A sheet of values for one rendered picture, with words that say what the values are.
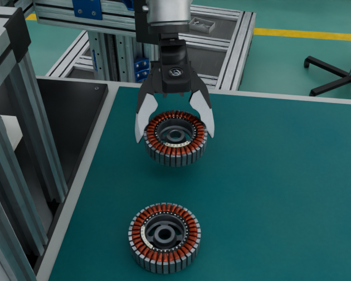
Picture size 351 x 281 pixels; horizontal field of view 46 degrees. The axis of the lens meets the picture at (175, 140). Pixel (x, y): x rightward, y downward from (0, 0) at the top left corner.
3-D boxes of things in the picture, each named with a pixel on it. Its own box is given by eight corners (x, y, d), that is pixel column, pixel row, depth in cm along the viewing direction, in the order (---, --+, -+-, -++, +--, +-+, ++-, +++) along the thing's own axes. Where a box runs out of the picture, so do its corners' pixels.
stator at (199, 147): (143, 124, 79) (142, 110, 77) (201, 120, 80) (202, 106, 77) (146, 170, 72) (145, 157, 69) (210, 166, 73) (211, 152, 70)
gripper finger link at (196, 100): (220, 122, 81) (193, 83, 78) (226, 130, 75) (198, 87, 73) (206, 132, 81) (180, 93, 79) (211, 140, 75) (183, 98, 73)
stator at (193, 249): (183, 206, 72) (183, 192, 70) (211, 260, 65) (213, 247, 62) (121, 227, 69) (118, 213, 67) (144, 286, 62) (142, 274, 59)
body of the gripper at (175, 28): (190, 90, 80) (187, 24, 77) (195, 96, 72) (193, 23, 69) (150, 92, 80) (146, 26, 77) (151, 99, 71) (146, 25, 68)
